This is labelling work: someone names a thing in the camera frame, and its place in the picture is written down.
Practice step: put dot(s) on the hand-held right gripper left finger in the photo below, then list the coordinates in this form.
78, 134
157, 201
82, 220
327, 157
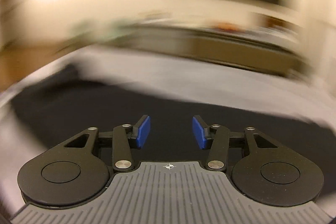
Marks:
143, 132

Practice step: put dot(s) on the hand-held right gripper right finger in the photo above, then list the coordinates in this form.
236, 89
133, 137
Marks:
198, 132

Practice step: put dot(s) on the black garment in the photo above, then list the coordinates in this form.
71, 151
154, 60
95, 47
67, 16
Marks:
105, 103

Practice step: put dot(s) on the grey brown sideboard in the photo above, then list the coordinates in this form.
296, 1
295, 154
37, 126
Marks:
210, 48

